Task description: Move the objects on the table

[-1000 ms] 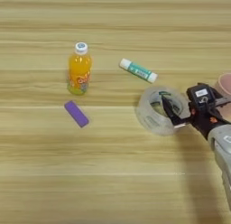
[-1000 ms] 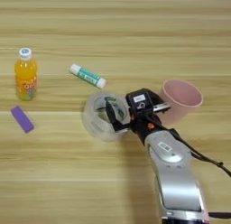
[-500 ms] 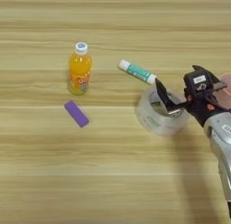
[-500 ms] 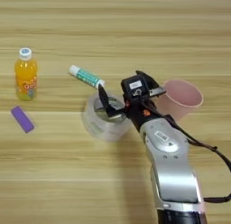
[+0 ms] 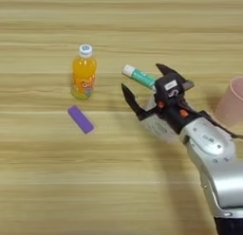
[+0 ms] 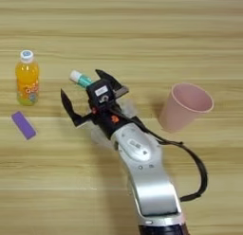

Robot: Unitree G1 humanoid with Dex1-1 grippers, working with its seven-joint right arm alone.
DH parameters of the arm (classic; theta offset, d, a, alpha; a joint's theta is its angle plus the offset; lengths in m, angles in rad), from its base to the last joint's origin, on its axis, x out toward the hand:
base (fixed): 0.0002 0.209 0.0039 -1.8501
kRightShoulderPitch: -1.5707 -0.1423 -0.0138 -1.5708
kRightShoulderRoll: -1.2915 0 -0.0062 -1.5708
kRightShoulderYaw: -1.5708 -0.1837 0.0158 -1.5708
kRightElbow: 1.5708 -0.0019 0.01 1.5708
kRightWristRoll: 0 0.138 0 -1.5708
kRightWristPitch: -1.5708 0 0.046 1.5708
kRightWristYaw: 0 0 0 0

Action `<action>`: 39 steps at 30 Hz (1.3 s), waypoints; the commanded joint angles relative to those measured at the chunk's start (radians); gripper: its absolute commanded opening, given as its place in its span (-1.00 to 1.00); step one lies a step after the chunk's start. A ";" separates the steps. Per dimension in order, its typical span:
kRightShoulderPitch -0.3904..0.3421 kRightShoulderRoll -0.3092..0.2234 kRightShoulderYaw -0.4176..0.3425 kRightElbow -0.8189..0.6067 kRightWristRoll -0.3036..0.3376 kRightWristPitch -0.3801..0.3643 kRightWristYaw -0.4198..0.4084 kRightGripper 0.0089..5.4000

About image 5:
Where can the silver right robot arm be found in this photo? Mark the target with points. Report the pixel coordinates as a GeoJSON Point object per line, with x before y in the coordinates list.
{"type": "Point", "coordinates": [221, 169]}

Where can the black box with white label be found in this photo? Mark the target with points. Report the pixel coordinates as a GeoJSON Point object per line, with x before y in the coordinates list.
{"type": "Point", "coordinates": [170, 86]}

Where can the pink plastic cup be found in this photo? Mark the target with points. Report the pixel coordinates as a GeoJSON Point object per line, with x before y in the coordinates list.
{"type": "Point", "coordinates": [232, 103]}

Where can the orange juice bottle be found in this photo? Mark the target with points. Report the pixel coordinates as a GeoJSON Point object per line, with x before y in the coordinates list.
{"type": "Point", "coordinates": [84, 74]}

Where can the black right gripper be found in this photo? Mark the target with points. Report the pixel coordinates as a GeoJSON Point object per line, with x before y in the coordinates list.
{"type": "Point", "coordinates": [175, 114]}

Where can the clear tape roll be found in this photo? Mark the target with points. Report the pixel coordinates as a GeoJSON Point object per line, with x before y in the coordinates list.
{"type": "Point", "coordinates": [159, 128]}

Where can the green white glue stick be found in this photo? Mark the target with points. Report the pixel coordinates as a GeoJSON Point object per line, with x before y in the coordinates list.
{"type": "Point", "coordinates": [140, 76]}

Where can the purple eraser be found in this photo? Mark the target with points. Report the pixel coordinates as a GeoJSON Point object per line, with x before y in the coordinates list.
{"type": "Point", "coordinates": [80, 119]}

